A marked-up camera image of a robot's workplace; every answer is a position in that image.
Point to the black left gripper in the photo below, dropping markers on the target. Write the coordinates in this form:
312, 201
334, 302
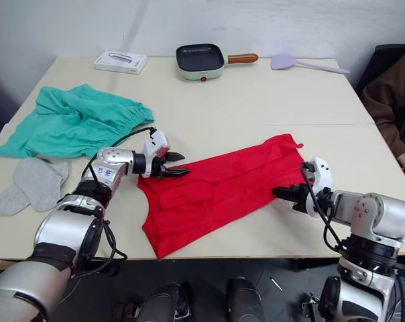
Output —
159, 166

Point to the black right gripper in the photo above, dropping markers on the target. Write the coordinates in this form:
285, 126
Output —
301, 198

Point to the red t-shirt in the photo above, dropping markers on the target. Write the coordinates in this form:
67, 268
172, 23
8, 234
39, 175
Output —
222, 188

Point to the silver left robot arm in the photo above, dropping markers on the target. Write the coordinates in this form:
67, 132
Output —
112, 161

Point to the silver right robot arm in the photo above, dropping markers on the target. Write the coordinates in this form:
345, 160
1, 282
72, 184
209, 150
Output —
373, 208

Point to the teal green shorts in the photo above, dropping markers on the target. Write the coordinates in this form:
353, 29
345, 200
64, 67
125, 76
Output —
71, 127

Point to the black table foot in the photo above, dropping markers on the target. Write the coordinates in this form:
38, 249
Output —
316, 265

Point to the small white stick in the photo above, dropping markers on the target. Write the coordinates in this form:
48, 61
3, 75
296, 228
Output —
275, 283

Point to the mint green electric frying pan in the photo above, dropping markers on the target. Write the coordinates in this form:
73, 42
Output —
199, 57

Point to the dark rounded shape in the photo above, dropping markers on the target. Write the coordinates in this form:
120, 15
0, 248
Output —
246, 298
169, 302

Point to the white flat product box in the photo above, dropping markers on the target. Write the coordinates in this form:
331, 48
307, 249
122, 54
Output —
120, 62

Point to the lilac silicone spatula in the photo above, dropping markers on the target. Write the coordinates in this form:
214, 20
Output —
281, 62

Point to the person in brown jacket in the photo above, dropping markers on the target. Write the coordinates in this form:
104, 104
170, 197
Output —
390, 107

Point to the grey sock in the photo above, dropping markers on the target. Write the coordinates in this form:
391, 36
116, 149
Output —
38, 181
8, 203

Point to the black office chair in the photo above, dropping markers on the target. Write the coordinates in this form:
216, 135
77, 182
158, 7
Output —
373, 67

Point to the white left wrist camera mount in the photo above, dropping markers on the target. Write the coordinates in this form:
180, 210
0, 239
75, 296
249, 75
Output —
155, 142

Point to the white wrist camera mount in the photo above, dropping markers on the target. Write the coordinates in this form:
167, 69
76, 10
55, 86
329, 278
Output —
321, 171
155, 142

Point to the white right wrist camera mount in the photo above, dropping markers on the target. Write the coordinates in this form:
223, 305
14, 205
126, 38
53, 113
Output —
321, 171

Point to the metal floor bracket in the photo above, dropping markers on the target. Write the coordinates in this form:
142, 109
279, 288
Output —
127, 312
311, 307

